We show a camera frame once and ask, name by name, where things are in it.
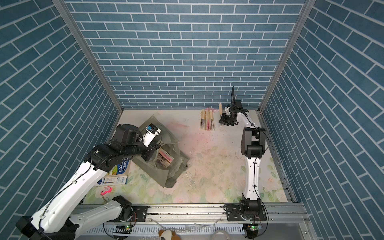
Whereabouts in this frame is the pink folding fan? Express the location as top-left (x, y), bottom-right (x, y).
top-left (205, 109), bottom-right (212, 131)

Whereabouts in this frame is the black patterned bamboo folding fan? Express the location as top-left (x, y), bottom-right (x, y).
top-left (200, 110), bottom-right (206, 130)

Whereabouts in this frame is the olive green canvas tote bag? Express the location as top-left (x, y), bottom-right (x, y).
top-left (133, 116), bottom-right (190, 188)

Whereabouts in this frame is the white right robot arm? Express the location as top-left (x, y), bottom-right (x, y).
top-left (219, 99), bottom-right (268, 221)

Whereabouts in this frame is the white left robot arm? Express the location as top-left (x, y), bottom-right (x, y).
top-left (16, 124), bottom-right (161, 240)

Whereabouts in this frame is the blue illustrated book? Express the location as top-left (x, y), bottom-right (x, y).
top-left (107, 160), bottom-right (131, 177)

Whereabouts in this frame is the pink striped fan in bag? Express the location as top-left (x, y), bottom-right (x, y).
top-left (156, 148), bottom-right (174, 168)

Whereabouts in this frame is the white blue small box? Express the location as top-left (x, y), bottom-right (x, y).
top-left (94, 176), bottom-right (128, 187)

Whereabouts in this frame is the brown plush toy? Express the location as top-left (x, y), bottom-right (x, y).
top-left (158, 230), bottom-right (181, 240)

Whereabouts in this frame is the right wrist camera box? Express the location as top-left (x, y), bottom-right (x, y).
top-left (224, 107), bottom-right (230, 115)

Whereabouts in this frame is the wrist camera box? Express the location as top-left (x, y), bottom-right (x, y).
top-left (224, 107), bottom-right (230, 115)
top-left (143, 124), bottom-right (161, 147)

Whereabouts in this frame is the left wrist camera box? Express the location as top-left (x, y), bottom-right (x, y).
top-left (143, 124), bottom-right (161, 147)

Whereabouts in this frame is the pink keychain toy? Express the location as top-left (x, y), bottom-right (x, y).
top-left (101, 186), bottom-right (113, 196)

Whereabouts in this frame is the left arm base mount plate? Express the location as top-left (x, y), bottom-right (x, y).
top-left (108, 206), bottom-right (149, 223)

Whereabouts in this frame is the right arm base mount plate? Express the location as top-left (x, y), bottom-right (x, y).
top-left (223, 204), bottom-right (268, 222)

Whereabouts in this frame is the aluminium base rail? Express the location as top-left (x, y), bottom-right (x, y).
top-left (68, 202), bottom-right (319, 240)

